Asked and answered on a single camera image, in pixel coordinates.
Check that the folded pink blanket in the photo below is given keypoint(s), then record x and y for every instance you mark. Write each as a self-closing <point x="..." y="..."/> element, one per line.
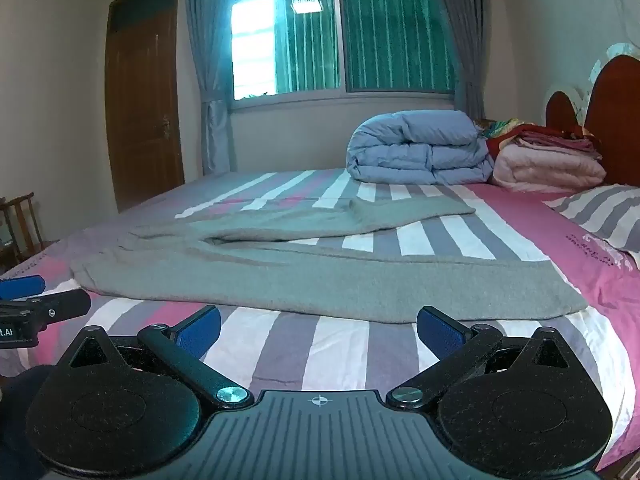
<point x="545" y="167"/>

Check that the grey curtain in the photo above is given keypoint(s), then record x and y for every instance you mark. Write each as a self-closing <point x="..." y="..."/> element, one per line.
<point x="465" y="35"/>
<point x="210" y="60"/>

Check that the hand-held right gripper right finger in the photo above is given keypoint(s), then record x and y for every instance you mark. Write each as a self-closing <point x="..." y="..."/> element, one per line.
<point x="436" y="334"/>

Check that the folded blue duvet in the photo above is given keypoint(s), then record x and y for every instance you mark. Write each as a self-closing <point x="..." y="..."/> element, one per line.
<point x="415" y="152"/>

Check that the window with green bars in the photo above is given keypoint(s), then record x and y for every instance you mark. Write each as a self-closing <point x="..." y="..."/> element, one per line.
<point x="350" y="40"/>

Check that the wooden door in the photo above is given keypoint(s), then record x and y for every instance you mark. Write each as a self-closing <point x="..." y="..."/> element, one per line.
<point x="142" y="110"/>

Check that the wooden chair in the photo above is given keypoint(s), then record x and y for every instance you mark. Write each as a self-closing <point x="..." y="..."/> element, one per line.
<point x="25" y="220"/>

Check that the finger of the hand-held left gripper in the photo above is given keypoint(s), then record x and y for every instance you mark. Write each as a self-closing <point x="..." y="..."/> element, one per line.
<point x="20" y="287"/>
<point x="60" y="306"/>

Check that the wooden headboard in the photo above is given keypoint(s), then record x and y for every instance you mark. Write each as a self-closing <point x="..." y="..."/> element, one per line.
<point x="617" y="120"/>

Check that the bed with striped sheet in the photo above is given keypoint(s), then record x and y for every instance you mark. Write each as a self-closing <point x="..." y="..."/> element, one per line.
<point x="330" y="350"/>

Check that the grey blanket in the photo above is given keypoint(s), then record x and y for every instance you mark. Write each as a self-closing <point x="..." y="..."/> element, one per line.
<point x="300" y="280"/>

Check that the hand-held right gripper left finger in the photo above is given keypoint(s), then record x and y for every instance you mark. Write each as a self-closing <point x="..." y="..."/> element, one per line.
<point x="200" y="336"/>

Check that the red folded cloth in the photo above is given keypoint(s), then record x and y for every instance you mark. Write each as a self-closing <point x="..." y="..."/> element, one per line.
<point x="530" y="135"/>

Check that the striped pillow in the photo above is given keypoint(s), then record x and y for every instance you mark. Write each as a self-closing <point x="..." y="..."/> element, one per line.
<point x="600" y="215"/>

